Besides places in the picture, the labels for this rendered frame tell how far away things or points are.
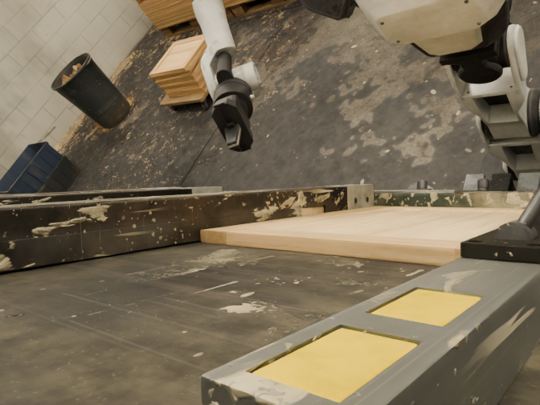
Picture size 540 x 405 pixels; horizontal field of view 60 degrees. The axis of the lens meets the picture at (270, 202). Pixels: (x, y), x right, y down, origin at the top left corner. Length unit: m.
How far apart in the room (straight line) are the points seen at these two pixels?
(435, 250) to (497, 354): 0.30
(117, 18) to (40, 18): 0.97
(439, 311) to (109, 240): 0.49
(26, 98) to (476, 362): 5.85
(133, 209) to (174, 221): 0.07
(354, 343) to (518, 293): 0.11
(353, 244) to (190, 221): 0.27
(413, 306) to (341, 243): 0.35
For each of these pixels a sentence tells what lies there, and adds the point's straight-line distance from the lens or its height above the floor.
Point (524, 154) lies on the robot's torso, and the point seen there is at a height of 0.37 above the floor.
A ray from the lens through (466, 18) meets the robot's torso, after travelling 1.02.
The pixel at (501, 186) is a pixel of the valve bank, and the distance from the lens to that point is 1.27.
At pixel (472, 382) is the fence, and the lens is 0.19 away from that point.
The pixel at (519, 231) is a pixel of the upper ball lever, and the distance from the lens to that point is 0.34.
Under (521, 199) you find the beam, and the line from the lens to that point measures 1.06.
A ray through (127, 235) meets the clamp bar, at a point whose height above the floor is 1.43.
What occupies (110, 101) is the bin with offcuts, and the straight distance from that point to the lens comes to 5.09.
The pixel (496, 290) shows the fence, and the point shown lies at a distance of 0.24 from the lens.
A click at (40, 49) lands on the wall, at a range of 6.10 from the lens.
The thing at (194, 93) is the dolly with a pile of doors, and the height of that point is 0.14.
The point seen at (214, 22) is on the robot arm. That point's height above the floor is 1.38.
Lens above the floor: 1.75
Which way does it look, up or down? 39 degrees down
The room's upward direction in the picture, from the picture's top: 42 degrees counter-clockwise
